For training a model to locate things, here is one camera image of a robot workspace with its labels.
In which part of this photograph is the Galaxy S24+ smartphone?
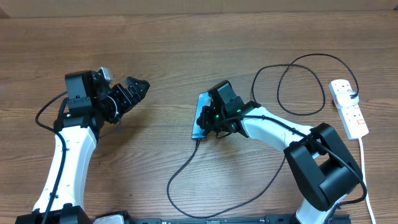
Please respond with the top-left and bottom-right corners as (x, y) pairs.
(192, 92), (211, 140)

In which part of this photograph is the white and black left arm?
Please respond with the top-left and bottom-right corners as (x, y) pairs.
(16, 67), (150, 223)

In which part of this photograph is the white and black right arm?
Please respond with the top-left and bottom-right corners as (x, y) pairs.
(192, 80), (368, 223)

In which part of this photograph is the white charger plug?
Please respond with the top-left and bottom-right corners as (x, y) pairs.
(333, 91), (359, 110)

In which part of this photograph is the white power strip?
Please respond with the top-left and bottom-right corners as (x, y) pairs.
(328, 79), (369, 139)

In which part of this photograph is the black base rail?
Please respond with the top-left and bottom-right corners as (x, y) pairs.
(124, 213), (352, 224)

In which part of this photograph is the white power strip cord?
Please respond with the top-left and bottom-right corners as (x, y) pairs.
(358, 138), (377, 224)

